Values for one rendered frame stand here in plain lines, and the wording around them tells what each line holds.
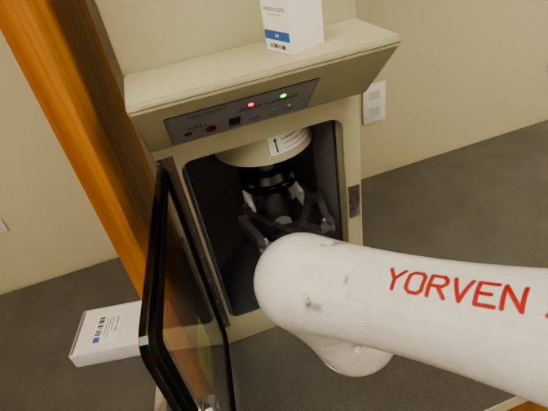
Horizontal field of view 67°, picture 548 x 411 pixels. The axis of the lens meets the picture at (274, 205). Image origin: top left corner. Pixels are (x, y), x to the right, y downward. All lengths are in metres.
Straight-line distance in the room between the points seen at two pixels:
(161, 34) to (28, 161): 0.63
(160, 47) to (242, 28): 0.11
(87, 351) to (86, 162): 0.54
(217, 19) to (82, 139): 0.22
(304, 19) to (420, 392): 0.63
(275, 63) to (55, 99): 0.23
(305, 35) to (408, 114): 0.83
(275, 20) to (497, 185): 0.91
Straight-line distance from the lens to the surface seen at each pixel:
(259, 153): 0.66
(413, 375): 0.84
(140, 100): 0.46
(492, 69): 1.43
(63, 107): 0.49
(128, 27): 0.55
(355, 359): 0.51
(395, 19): 1.18
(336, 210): 0.80
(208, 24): 0.56
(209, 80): 0.47
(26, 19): 0.47
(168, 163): 0.61
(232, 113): 0.52
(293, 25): 0.50
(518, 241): 1.11
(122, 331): 0.96
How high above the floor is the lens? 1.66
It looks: 36 degrees down
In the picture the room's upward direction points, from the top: 11 degrees counter-clockwise
